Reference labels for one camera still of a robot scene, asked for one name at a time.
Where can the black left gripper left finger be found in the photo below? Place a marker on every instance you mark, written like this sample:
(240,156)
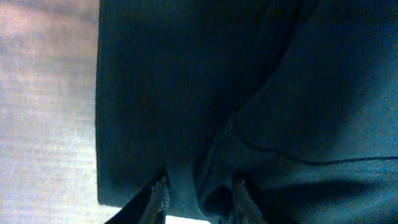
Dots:
(149,206)

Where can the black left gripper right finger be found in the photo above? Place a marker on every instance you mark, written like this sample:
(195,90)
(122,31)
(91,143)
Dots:
(252,207)

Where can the black t-shirt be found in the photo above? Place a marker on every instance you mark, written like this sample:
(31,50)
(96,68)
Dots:
(300,97)

